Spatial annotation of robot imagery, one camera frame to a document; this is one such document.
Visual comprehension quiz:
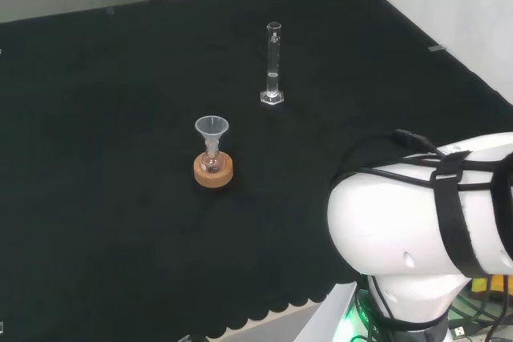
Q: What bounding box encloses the clear glass graduated cylinder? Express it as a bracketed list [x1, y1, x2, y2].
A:
[259, 21, 285, 107]

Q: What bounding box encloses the small round-bottom glass flask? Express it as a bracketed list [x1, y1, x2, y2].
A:
[201, 145, 223, 175]

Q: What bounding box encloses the clear plastic funnel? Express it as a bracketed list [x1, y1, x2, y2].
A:
[194, 115, 230, 155]

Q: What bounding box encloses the black bench cloth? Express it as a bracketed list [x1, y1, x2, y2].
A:
[0, 0, 513, 339]

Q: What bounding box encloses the pale white board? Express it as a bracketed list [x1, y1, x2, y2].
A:
[292, 281, 358, 342]

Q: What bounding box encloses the yellow stop button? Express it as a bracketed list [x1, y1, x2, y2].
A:
[471, 273, 513, 303]

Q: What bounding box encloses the round cork ring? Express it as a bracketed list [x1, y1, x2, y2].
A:
[193, 151, 235, 190]

